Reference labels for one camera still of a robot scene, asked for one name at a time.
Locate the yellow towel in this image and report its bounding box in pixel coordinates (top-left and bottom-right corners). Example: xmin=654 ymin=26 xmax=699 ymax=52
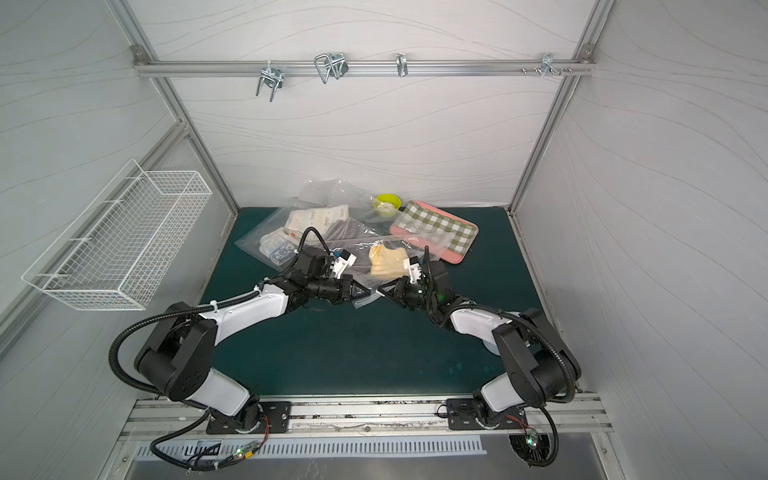
xmin=369 ymin=244 xmax=409 ymax=280

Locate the clear plastic vacuum bag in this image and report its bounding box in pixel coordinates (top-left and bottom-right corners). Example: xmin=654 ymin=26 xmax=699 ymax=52
xmin=236 ymin=180 xmax=464 ymax=290

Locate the grey towel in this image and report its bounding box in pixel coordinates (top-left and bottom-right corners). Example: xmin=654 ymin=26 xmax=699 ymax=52
xmin=323 ymin=218 xmax=383 ymax=258

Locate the blue patterned towel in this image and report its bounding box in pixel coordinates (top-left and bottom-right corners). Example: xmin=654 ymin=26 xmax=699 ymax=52
xmin=259 ymin=227 xmax=300 ymax=266

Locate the white rabbit patterned towel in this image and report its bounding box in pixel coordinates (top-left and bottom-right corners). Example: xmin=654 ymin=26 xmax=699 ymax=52
xmin=284 ymin=204 xmax=349 ymax=235

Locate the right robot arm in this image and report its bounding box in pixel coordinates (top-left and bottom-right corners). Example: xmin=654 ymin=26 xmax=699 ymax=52
xmin=377 ymin=277 xmax=581 ymax=413

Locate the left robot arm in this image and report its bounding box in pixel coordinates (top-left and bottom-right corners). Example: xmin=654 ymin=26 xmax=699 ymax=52
xmin=134 ymin=267 xmax=370 ymax=429

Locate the green checkered folded cloth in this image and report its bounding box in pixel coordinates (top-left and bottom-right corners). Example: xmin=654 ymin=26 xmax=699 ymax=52
xmin=390 ymin=201 xmax=479 ymax=257

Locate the green table mat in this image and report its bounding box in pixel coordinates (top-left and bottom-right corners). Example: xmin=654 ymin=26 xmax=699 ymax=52
xmin=213 ymin=207 xmax=541 ymax=395

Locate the pink tray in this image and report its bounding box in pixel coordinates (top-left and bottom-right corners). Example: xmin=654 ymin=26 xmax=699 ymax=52
xmin=390 ymin=228 xmax=469 ymax=265

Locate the small green bowl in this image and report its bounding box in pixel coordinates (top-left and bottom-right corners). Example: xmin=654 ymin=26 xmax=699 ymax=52
xmin=372 ymin=194 xmax=402 ymax=218

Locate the metal u-bolt hook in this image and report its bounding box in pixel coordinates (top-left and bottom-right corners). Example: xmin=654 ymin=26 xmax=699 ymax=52
xmin=313 ymin=52 xmax=349 ymax=84

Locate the metal u-bolt clamp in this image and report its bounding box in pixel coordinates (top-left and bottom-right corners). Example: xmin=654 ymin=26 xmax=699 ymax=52
xmin=255 ymin=65 xmax=284 ymax=102

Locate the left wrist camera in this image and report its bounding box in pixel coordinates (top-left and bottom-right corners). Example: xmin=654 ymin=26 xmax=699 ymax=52
xmin=331 ymin=250 xmax=357 ymax=279

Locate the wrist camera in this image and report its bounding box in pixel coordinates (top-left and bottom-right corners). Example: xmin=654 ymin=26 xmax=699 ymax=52
xmin=331 ymin=250 xmax=357 ymax=279
xmin=403 ymin=256 xmax=424 ymax=285

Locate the right black corrugated cable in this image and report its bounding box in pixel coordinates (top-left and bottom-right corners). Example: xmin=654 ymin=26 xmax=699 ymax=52
xmin=422 ymin=245 xmax=578 ymax=468

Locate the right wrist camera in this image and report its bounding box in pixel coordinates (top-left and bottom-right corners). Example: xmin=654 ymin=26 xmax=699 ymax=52
xmin=403 ymin=256 xmax=424 ymax=285

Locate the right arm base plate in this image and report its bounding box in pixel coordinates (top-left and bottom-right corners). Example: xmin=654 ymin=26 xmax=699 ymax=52
xmin=436 ymin=398 xmax=527 ymax=431

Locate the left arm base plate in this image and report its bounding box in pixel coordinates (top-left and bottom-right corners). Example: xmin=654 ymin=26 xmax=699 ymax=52
xmin=206 ymin=401 xmax=292 ymax=435

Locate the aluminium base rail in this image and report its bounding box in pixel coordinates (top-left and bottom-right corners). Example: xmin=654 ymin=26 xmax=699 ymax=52
xmin=119 ymin=392 xmax=614 ymax=442

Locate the white slotted cable duct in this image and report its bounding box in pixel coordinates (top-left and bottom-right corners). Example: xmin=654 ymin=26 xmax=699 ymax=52
xmin=158 ymin=435 xmax=487 ymax=460

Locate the small metal bracket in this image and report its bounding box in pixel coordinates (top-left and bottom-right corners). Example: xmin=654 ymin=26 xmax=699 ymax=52
xmin=395 ymin=53 xmax=408 ymax=78

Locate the white wire basket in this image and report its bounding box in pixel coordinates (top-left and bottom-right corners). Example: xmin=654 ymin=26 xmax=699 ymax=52
xmin=21 ymin=160 xmax=212 ymax=311

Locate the metal hook bracket right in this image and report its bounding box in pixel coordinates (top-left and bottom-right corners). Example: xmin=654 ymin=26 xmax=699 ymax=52
xmin=520 ymin=53 xmax=573 ymax=77

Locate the aluminium crossbar rail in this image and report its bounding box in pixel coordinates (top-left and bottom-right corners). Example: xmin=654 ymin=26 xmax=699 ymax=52
xmin=134 ymin=57 xmax=597 ymax=78

